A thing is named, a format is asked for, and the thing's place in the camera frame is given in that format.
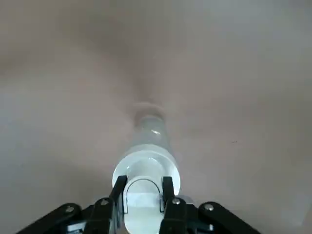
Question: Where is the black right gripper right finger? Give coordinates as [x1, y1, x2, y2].
[158, 175, 263, 234]

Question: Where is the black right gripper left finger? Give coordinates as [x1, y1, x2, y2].
[14, 175, 129, 234]

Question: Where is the clear condiment bottle white cap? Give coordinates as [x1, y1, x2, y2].
[111, 103, 182, 234]

